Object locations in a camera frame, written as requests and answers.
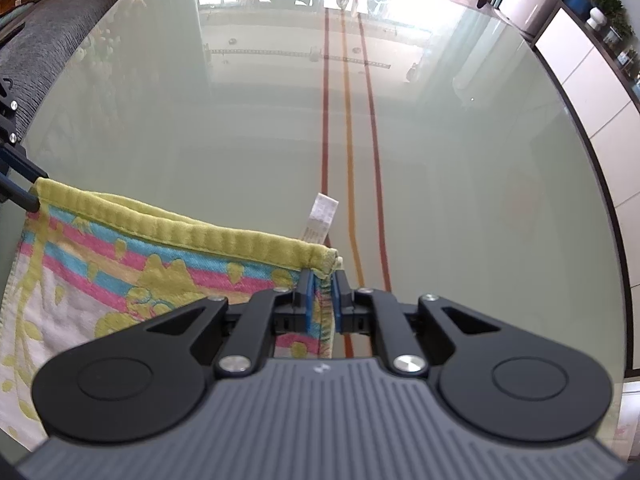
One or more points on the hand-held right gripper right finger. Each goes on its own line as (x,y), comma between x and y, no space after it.
(339,305)

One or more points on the white drawer cabinet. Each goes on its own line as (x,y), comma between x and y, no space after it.
(590,85)

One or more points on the grey fabric sofa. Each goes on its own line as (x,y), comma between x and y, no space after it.
(50,40)

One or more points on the blue round container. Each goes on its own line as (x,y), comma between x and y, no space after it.
(577,1)

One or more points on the colourful striped yellow-edged towel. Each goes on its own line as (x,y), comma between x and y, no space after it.
(150,260)

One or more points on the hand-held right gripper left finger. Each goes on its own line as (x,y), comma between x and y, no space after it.
(306,305)

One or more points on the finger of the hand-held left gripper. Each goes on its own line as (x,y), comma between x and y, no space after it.
(20,195)
(20,157)

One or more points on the small potted green plant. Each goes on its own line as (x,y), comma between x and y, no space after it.
(619,30)

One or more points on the green plant in white pot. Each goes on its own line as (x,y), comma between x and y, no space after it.
(606,5)

